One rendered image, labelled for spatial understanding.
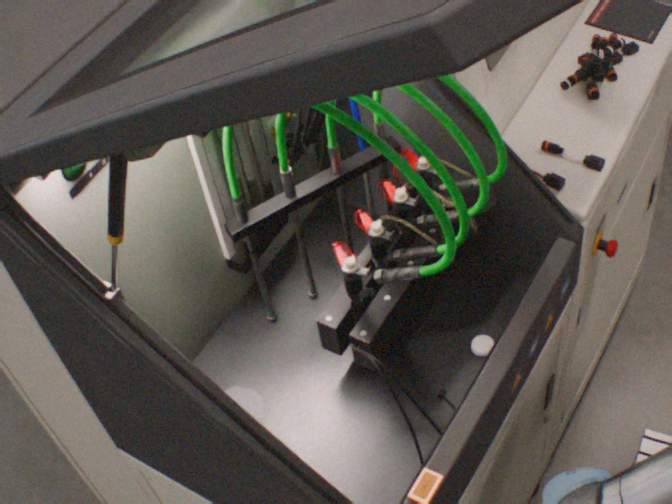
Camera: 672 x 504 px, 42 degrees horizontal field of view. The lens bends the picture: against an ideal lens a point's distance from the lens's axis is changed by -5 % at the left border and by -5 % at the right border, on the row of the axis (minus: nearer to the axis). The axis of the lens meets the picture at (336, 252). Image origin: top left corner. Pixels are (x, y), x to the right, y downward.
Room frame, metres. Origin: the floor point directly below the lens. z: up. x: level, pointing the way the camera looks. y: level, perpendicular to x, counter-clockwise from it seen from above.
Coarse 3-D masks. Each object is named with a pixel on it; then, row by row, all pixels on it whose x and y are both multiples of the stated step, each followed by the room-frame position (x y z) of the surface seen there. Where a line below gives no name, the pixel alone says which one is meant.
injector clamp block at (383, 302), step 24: (408, 264) 0.96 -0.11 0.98; (384, 288) 0.92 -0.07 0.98; (408, 288) 0.92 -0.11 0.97; (432, 288) 0.98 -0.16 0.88; (336, 312) 0.89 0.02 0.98; (384, 312) 0.88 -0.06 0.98; (408, 312) 0.92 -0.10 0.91; (336, 336) 0.86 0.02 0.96; (360, 336) 0.84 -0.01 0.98; (384, 336) 0.86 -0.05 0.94; (408, 336) 0.92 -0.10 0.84; (360, 360) 0.84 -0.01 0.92
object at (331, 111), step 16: (336, 112) 0.88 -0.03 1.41; (224, 128) 1.00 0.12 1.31; (352, 128) 0.86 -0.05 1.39; (224, 144) 1.01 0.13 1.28; (384, 144) 0.84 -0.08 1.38; (224, 160) 1.01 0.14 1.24; (400, 160) 0.82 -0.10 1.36; (416, 176) 0.81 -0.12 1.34; (240, 192) 1.02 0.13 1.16; (432, 192) 0.80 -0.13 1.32; (432, 208) 0.79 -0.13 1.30; (448, 224) 0.78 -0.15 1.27; (448, 240) 0.78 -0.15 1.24; (448, 256) 0.78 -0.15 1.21; (432, 272) 0.79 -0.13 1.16
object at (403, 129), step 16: (352, 96) 0.95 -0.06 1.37; (384, 112) 0.93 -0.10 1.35; (400, 128) 0.91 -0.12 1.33; (416, 144) 0.89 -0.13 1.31; (432, 160) 0.88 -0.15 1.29; (288, 176) 1.05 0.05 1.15; (448, 176) 0.87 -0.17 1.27; (288, 192) 1.05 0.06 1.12; (464, 208) 0.85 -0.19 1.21; (464, 224) 0.85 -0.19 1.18; (464, 240) 0.85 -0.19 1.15; (400, 256) 0.92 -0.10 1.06; (416, 256) 0.90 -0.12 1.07; (432, 256) 0.88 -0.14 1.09
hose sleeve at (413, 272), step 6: (384, 270) 0.86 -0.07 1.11; (390, 270) 0.85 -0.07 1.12; (396, 270) 0.84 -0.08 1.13; (402, 270) 0.83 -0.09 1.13; (408, 270) 0.82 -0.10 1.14; (414, 270) 0.81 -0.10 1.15; (384, 276) 0.84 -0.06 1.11; (390, 276) 0.84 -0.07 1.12; (396, 276) 0.83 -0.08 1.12; (402, 276) 0.82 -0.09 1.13; (408, 276) 0.82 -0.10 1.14; (414, 276) 0.81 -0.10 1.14; (420, 276) 0.80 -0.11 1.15
